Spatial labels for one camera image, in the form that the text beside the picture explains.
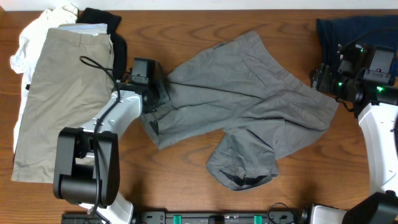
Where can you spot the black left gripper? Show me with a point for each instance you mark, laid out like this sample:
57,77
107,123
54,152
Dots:
165,96

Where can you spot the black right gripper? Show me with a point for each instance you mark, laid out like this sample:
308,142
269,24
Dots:
320,81

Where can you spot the grey shorts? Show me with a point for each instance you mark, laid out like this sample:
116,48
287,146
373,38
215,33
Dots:
265,112

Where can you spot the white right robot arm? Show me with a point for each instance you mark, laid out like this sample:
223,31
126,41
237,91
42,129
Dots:
374,105

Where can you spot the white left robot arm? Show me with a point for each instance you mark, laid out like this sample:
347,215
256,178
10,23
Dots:
87,171

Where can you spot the navy blue garment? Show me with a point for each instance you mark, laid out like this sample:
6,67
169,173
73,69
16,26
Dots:
371,30

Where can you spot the khaki shorts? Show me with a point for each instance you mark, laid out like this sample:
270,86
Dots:
64,92

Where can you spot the light blue folded garment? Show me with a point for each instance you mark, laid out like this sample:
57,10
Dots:
90,29

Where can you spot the black garment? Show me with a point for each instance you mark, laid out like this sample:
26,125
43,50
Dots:
96,16

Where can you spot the white shirt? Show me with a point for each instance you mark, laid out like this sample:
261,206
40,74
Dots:
31,41

